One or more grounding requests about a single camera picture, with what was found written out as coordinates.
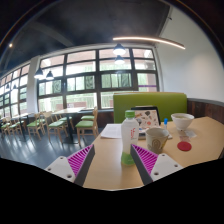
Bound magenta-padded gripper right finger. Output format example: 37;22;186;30
130;143;184;186

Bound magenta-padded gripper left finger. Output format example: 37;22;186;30
44;144;96;187

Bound green-capped clear drink bottle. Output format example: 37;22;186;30
120;110;140;166

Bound beige ceramic mug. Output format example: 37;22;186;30
145;127;170;155

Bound green-seated wooden chairs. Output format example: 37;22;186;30
0;106;100;145

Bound flat round red coaster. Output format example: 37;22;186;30
176;141;193;152

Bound white paper sheets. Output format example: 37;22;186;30
100;123;123;139

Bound clear plastic wrapper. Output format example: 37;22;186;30
178;129;198;143

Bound wooden dining table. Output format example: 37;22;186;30
51;107;95;145

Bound white ceramic bowl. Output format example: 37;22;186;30
170;112;195;131

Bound green upholstered bench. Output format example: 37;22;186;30
112;92;188;124

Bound black pendant ceiling lamps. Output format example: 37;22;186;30
33;43;127;81

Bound long curved ceiling light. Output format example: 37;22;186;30
112;35;186;50

